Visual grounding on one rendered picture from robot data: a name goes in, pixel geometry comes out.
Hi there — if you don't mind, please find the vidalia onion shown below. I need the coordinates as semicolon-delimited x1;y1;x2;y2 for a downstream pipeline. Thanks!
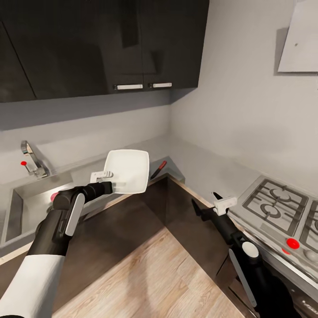
50;193;59;202

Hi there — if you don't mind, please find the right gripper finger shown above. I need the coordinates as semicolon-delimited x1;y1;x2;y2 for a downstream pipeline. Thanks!
213;192;222;200
192;199;202;216

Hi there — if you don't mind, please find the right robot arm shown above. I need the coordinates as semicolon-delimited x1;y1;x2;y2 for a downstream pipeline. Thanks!
192;192;302;318

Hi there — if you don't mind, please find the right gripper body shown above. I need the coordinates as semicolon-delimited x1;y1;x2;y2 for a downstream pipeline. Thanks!
200;207;233;232

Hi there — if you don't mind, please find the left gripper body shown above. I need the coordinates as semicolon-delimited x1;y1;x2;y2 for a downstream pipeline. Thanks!
87;181;113;200

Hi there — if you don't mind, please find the bowl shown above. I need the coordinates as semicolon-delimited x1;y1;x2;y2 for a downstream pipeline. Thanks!
102;149;150;194

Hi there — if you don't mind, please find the parer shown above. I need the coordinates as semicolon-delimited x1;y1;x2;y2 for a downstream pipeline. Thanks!
151;160;167;178

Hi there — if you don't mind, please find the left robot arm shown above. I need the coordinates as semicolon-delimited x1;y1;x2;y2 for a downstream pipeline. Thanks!
0;171;114;318

